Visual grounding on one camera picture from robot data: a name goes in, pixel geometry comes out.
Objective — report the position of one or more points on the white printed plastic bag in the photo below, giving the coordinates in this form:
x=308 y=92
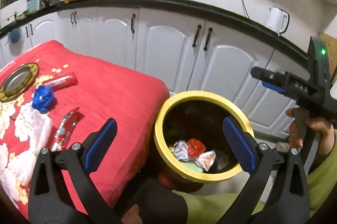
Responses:
x=180 y=151

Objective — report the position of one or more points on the white electric kettle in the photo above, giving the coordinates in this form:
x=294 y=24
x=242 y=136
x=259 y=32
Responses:
x=278 y=20

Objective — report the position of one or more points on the red tube package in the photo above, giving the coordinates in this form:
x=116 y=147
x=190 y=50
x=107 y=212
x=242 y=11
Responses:
x=60 y=82

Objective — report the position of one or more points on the round yellow metal tray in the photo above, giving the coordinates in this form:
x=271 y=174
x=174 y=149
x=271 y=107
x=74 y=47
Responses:
x=18 y=82

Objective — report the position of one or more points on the red floral blanket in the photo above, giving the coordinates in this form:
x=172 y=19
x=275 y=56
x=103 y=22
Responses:
x=103 y=91

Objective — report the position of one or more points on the red sausage wrapper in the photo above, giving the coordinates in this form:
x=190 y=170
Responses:
x=65 y=130

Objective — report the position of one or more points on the blue glove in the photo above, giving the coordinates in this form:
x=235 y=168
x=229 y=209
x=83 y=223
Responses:
x=43 y=99

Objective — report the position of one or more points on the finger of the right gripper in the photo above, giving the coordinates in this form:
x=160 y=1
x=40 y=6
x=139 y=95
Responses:
x=267 y=76
x=273 y=87

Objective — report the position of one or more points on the red plastic bag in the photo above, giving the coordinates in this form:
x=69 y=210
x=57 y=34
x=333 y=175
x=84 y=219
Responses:
x=195 y=148

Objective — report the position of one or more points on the yellow rimmed trash bin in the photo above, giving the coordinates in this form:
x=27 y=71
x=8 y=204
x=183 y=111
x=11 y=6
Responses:
x=196 y=115

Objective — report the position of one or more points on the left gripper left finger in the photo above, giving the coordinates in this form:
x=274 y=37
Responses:
x=49 y=199

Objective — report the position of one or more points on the green mesh scrub sponge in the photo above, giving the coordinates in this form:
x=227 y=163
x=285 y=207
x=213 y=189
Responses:
x=193 y=166

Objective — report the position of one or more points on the white knit glove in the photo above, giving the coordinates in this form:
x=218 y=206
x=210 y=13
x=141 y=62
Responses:
x=36 y=127

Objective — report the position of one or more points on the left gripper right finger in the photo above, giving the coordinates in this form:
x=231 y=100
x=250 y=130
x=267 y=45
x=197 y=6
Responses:
x=288 y=200

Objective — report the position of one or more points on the left hand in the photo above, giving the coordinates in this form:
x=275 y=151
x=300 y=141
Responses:
x=132 y=216

